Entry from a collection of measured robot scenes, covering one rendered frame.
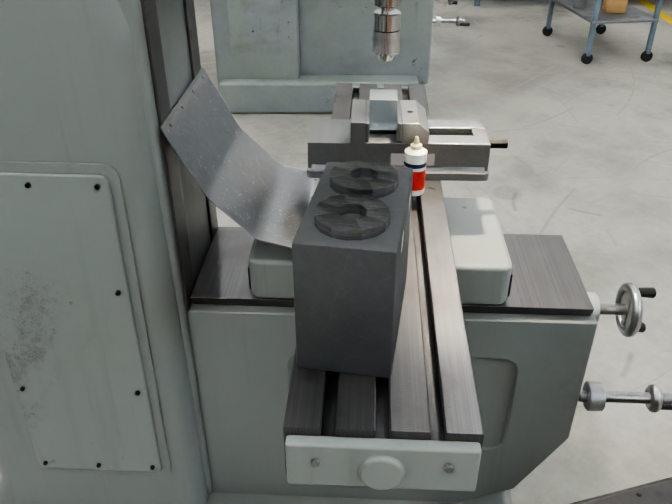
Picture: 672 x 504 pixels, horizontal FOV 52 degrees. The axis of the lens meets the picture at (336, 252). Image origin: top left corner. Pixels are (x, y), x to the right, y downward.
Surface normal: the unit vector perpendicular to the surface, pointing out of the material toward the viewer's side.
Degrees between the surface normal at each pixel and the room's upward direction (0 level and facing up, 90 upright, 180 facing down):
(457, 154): 90
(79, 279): 88
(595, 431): 0
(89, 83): 88
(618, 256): 0
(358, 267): 90
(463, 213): 0
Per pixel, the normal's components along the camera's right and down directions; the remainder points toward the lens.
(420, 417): 0.00, -0.84
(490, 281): -0.05, 0.54
